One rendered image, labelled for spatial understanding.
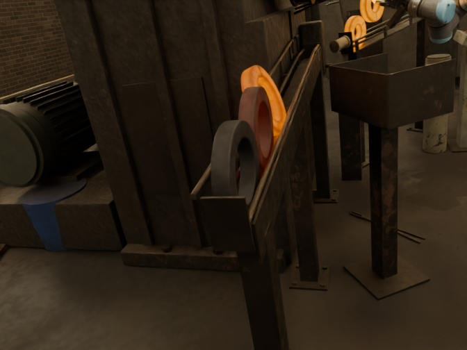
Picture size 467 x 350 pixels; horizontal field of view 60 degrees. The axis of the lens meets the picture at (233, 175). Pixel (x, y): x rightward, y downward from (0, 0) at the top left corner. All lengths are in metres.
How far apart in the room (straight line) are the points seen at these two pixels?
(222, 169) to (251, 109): 0.20
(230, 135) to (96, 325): 1.04
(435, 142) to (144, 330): 1.79
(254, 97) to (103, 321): 1.01
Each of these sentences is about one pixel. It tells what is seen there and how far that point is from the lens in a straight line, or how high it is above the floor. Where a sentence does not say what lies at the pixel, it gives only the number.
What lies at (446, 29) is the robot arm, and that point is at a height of 0.69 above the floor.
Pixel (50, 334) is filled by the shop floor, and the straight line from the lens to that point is 1.60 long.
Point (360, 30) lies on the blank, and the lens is 2.24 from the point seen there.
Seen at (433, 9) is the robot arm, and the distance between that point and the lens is 1.96.
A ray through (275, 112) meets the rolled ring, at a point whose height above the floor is 0.65.
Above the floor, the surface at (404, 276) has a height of 0.01.
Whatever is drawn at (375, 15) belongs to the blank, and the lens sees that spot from 2.14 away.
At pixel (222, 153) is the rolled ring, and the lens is 0.64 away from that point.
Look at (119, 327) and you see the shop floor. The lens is 1.49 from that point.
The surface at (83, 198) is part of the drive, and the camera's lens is 1.89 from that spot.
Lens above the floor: 0.93
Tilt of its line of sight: 23 degrees down
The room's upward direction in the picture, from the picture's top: 10 degrees counter-clockwise
